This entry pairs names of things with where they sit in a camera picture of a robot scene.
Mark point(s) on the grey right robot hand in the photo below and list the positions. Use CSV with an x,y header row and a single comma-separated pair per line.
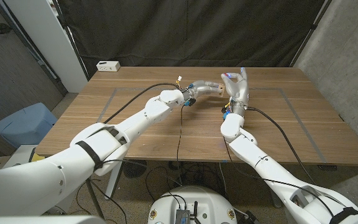
x,y
238,90

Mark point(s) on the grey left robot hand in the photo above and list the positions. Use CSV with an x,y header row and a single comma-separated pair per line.
x,y
200,88

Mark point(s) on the wooden block with holes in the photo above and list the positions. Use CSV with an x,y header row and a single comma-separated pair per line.
x,y
222,90

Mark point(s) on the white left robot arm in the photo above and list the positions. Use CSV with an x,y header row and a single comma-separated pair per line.
x,y
120,133

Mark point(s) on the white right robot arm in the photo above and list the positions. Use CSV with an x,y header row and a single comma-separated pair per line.
x,y
259,155

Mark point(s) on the black backdrop curtain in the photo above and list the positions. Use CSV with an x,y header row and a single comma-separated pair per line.
x,y
191,31

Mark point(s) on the large wooden panel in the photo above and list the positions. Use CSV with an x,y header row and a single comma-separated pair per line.
x,y
129,89

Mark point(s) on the black backdrop stand pole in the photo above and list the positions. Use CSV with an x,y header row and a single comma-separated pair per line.
x,y
70,37
311,31

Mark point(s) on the white power strip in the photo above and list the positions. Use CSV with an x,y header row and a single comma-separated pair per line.
x,y
108,66

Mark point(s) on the round black fan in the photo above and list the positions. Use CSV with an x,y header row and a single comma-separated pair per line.
x,y
134,169

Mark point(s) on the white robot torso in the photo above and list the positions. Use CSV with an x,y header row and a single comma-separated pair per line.
x,y
194,196

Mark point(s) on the grey table leg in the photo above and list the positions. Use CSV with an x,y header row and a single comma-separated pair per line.
x,y
275,199

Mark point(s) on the white table leg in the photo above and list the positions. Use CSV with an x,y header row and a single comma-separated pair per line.
x,y
113,183

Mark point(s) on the grey electronics box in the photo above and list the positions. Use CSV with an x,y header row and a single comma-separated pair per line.
x,y
182,216

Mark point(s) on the blue plastic bin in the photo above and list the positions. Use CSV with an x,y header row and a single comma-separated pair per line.
x,y
23,124

